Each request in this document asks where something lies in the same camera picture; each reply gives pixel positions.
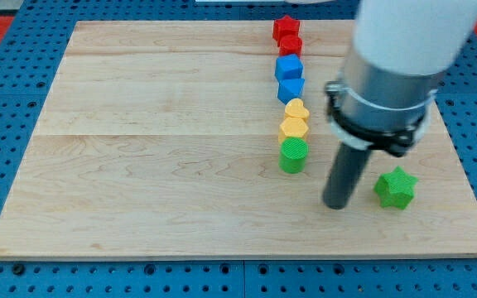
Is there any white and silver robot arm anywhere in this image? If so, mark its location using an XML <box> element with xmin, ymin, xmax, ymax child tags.
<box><xmin>325</xmin><ymin>0</ymin><xmax>477</xmax><ymax>156</ymax></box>

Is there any red star block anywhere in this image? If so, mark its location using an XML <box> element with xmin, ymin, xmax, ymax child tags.
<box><xmin>272</xmin><ymin>15</ymin><xmax>301</xmax><ymax>46</ymax></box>

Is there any green star block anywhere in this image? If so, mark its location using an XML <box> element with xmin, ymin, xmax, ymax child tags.
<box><xmin>373</xmin><ymin>166</ymin><xmax>418</xmax><ymax>209</ymax></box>

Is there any green cylinder block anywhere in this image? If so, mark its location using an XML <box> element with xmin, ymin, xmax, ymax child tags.
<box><xmin>279</xmin><ymin>137</ymin><xmax>309</xmax><ymax>174</ymax></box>

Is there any yellow hexagon block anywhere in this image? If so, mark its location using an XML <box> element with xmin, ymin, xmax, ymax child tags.
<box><xmin>278</xmin><ymin>117</ymin><xmax>310</xmax><ymax>144</ymax></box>

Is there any yellow heart block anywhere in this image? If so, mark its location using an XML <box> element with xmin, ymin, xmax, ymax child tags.
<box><xmin>284</xmin><ymin>98</ymin><xmax>310</xmax><ymax>123</ymax></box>

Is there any light wooden board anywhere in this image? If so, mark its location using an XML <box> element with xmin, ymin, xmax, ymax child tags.
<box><xmin>0</xmin><ymin>20</ymin><xmax>477</xmax><ymax>262</ymax></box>

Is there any blue triangular block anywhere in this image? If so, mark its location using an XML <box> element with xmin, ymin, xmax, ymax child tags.
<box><xmin>277</xmin><ymin>78</ymin><xmax>306</xmax><ymax>104</ymax></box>

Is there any blue cube block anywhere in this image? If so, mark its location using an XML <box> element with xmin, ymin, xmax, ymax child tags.
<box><xmin>274</xmin><ymin>54</ymin><xmax>303</xmax><ymax>81</ymax></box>

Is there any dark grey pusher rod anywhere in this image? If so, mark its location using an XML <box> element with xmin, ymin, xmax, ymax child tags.
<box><xmin>322</xmin><ymin>143</ymin><xmax>371</xmax><ymax>209</ymax></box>

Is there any red cylinder block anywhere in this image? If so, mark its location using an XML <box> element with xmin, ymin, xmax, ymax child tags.
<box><xmin>279</xmin><ymin>35</ymin><xmax>303</xmax><ymax>57</ymax></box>

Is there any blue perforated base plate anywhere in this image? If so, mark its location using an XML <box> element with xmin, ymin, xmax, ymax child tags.
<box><xmin>0</xmin><ymin>0</ymin><xmax>477</xmax><ymax>297</ymax></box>

